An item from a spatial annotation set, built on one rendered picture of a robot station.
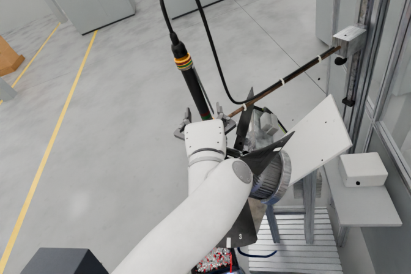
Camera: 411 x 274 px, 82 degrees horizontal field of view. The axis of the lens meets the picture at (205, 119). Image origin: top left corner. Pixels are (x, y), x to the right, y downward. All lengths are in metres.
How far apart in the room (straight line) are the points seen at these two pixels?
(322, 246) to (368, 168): 0.91
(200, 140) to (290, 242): 1.63
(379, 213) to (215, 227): 1.07
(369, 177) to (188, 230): 1.08
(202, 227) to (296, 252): 1.72
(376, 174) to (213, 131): 0.94
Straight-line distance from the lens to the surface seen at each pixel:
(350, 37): 1.04
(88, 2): 8.14
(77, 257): 1.19
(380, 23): 1.13
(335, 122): 1.01
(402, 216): 1.47
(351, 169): 1.34
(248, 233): 0.97
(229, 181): 0.41
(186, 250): 0.40
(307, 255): 2.08
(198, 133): 0.59
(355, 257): 2.20
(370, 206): 1.39
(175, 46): 0.60
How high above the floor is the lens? 2.09
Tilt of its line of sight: 42 degrees down
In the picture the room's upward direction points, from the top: 23 degrees counter-clockwise
